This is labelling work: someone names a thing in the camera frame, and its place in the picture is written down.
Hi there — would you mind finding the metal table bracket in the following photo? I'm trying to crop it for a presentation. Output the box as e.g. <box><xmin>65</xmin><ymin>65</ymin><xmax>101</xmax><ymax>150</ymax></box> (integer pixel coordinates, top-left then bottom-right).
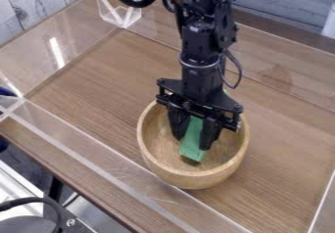
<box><xmin>43</xmin><ymin>205</ymin><xmax>97</xmax><ymax>233</ymax></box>

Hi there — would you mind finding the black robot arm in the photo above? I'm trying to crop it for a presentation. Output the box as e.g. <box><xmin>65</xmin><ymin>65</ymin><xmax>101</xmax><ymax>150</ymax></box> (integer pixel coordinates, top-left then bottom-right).
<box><xmin>119</xmin><ymin>0</ymin><xmax>243</xmax><ymax>151</ymax></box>

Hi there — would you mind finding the green rectangular block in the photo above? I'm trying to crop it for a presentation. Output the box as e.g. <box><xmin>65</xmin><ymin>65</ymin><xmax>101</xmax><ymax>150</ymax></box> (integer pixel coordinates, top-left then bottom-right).
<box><xmin>179</xmin><ymin>116</ymin><xmax>206</xmax><ymax>163</ymax></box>

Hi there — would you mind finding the brown wooden bowl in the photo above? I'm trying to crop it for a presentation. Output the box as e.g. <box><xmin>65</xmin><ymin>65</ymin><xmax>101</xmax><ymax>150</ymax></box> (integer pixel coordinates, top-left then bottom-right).
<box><xmin>136</xmin><ymin>102</ymin><xmax>250</xmax><ymax>190</ymax></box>

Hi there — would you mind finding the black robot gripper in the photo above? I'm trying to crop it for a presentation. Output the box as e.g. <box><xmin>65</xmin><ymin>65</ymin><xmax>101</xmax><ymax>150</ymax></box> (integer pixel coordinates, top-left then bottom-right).
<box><xmin>156</xmin><ymin>62</ymin><xmax>243</xmax><ymax>151</ymax></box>

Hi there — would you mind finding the black cable loop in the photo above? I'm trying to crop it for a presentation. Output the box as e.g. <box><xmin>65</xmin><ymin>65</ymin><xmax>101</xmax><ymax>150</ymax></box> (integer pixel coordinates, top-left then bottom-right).
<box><xmin>0</xmin><ymin>197</ymin><xmax>64</xmax><ymax>233</ymax></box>

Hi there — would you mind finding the clear acrylic tray wall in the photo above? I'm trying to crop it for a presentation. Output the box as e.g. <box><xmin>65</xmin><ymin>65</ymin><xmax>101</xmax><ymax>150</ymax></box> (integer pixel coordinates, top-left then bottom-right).
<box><xmin>0</xmin><ymin>0</ymin><xmax>335</xmax><ymax>233</ymax></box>

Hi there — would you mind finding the black table leg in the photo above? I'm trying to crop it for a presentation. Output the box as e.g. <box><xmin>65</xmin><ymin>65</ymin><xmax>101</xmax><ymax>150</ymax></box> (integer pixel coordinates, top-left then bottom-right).
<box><xmin>48</xmin><ymin>177</ymin><xmax>64</xmax><ymax>202</ymax></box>

